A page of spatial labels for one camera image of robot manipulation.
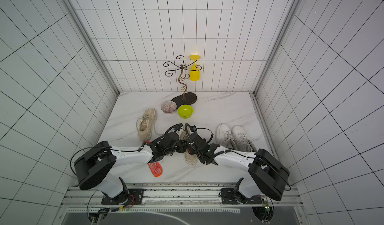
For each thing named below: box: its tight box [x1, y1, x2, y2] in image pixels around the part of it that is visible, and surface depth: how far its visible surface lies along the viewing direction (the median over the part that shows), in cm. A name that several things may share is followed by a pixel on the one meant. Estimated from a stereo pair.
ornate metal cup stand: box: [163, 55, 202, 109], surface depth 105 cm
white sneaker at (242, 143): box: [232, 125, 258, 152], surface depth 83 cm
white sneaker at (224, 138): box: [216, 123, 237, 150], surface depth 89 cm
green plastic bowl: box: [177, 104, 194, 119], surface depth 106 cm
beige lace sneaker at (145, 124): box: [136, 108, 157, 142], surface depth 97 cm
